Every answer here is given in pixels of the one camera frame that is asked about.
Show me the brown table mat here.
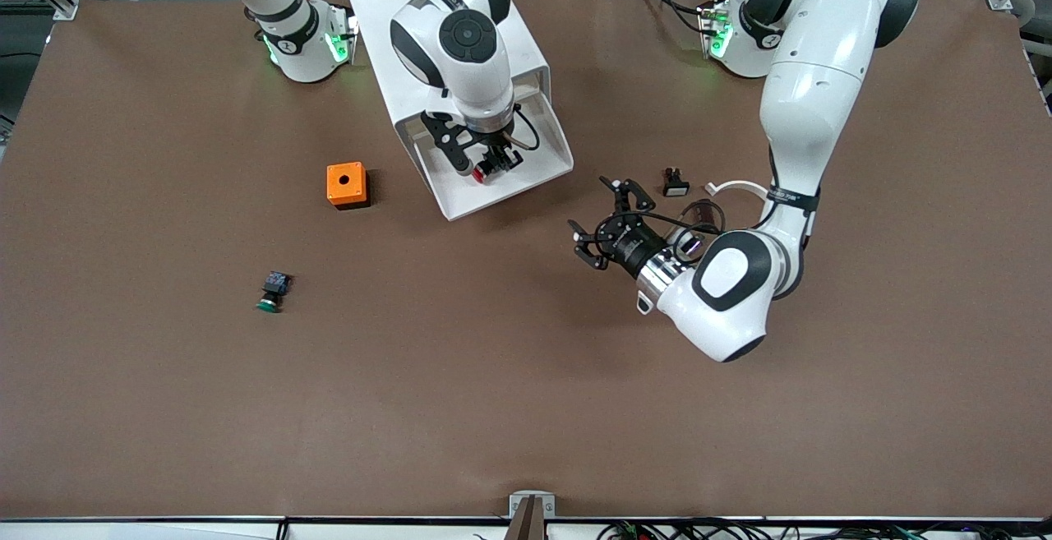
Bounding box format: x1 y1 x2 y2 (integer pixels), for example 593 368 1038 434
0 0 1052 520

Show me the orange button enclosure box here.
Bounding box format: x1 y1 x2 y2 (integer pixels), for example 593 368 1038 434
326 162 371 211

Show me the green mushroom push button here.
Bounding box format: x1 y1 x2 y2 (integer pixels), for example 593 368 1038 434
256 271 293 314

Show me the black cable bundle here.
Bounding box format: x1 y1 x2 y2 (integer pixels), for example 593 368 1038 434
596 518 1052 540

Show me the black left base cable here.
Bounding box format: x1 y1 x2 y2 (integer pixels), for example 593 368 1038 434
633 0 713 36

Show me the white curved plastic part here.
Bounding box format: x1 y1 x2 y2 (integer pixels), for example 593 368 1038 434
704 180 773 201

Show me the metal table edge bracket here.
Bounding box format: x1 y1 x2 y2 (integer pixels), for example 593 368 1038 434
505 491 557 540

